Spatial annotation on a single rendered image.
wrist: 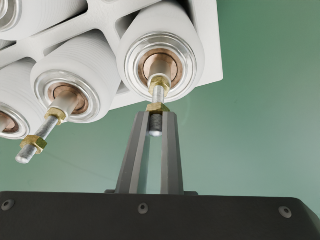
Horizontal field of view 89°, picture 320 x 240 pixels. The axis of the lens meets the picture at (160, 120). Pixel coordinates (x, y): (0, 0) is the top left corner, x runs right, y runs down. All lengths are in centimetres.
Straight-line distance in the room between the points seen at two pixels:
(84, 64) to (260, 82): 45
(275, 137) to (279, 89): 22
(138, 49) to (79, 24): 11
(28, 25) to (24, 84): 11
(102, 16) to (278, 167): 87
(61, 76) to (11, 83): 10
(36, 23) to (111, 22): 8
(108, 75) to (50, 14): 8
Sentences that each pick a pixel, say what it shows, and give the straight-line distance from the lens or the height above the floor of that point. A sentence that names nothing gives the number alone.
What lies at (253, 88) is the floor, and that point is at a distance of 54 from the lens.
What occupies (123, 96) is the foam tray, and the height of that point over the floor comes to 18.
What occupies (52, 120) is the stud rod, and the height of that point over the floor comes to 29.
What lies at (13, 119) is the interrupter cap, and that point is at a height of 25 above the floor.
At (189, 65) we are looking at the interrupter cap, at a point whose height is 25.
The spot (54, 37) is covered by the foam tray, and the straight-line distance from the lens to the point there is 29.
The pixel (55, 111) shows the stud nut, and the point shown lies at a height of 29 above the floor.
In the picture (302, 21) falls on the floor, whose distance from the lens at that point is 52.
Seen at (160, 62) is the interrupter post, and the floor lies 26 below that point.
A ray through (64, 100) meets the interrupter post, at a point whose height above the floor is 27.
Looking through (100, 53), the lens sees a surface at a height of 20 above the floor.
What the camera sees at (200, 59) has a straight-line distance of 18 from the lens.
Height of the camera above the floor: 41
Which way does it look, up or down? 48 degrees down
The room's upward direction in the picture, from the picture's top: 177 degrees counter-clockwise
